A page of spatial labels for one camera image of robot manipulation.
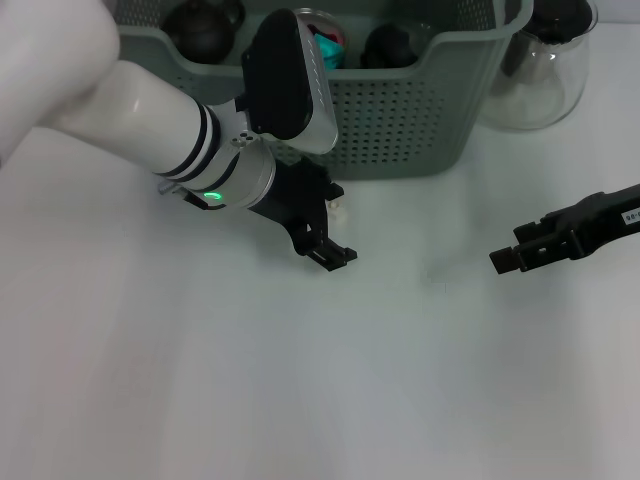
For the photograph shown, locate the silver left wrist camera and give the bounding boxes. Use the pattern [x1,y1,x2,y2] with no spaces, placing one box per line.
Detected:
[240,8,340,155]

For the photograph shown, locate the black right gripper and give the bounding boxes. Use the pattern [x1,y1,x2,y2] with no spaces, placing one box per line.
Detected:
[488,182,640,276]

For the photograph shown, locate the glass teacup black sleeve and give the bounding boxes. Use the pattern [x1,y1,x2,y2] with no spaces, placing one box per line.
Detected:
[359,22,420,70]
[294,7,351,71]

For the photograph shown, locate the left arm signal cable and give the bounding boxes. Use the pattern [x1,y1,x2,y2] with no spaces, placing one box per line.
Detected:
[157,180,211,212]

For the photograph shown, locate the teal square building brick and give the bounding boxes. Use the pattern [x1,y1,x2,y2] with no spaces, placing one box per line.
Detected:
[313,34,347,71]

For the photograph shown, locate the dark clay teapot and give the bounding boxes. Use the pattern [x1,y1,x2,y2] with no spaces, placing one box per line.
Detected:
[160,0,247,65]

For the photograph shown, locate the grey perforated plastic storage bin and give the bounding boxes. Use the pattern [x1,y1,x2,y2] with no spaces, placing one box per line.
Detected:
[112,0,536,181]

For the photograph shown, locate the glass pitcher with black lid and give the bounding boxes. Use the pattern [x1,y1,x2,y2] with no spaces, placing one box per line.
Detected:
[479,0,600,131]

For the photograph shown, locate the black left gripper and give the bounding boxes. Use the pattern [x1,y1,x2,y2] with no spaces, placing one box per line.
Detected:
[247,157,359,274]

